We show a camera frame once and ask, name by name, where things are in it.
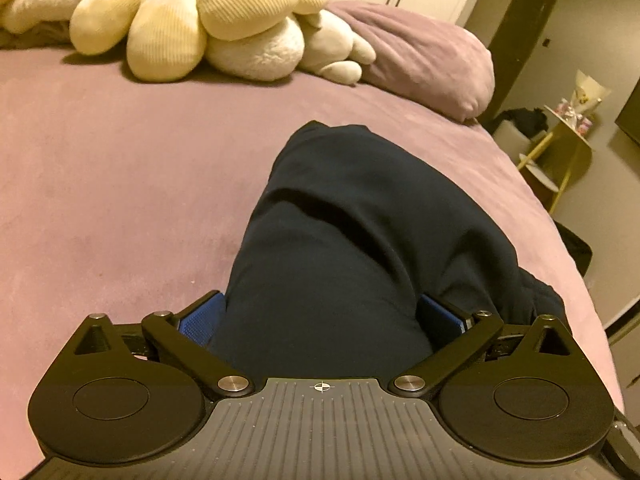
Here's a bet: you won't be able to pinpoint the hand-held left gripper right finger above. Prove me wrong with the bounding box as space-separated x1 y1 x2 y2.
392 293 576 401

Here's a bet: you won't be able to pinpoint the black bag beside bed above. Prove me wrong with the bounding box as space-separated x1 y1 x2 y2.
555 222 594 277

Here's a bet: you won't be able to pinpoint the yellow side table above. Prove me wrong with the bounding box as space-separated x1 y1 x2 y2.
517 104 597 214

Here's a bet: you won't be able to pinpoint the pink bed sheet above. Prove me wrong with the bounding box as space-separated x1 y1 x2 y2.
0 35 628 480

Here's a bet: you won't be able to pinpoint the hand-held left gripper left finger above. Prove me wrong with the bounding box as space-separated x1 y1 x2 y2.
65 291 256 399

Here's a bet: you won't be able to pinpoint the navy blue pants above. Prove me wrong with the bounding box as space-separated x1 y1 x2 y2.
210 121 568 381

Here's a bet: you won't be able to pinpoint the black cloth on stool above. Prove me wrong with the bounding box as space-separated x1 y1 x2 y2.
492 107 549 139

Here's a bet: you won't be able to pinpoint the cream yellow flower plush cushion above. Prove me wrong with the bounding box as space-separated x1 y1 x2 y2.
70 0 333 83

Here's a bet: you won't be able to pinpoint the pink pillow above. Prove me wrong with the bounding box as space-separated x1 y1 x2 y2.
325 1 496 122

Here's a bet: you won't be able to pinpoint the dark wooden door frame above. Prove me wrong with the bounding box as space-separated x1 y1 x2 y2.
487 0 565 122

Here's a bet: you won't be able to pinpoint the grey stool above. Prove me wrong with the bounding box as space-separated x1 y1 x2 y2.
492 121 535 162

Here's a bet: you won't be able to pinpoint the wrapped flower bouquet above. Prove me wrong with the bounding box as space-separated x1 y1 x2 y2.
565 69 613 122

